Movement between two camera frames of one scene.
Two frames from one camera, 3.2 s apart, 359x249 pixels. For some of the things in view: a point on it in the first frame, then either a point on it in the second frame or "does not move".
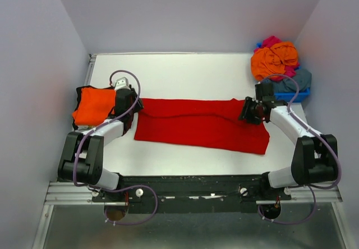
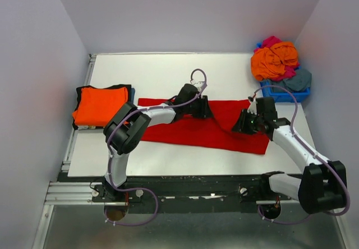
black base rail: (191, 193) does not move
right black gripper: (245, 111) to (240, 125)
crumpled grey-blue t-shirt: (303, 77) does not move
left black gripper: (139, 106) to (205, 111)
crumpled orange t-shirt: (266, 61) does not move
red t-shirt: (213, 124) does not move
